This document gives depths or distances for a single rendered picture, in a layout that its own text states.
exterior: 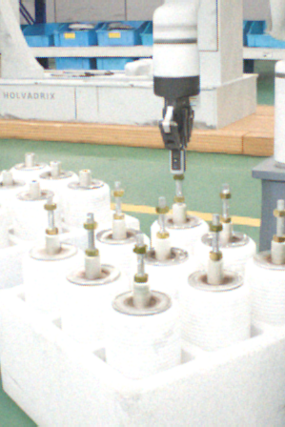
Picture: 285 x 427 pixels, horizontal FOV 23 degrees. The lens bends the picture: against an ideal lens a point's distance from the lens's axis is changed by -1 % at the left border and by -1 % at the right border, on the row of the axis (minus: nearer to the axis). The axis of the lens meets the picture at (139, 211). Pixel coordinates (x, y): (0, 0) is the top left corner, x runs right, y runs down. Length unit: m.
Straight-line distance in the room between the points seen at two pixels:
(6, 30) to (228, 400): 2.97
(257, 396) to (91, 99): 2.43
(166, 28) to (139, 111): 2.05
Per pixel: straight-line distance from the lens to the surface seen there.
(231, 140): 2.92
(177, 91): 1.11
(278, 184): 1.35
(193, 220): 1.20
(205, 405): 0.91
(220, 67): 3.04
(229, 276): 0.96
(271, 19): 1.33
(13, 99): 3.50
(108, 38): 6.23
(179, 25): 1.10
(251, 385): 0.95
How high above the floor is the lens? 0.61
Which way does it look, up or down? 17 degrees down
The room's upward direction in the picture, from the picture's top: 2 degrees counter-clockwise
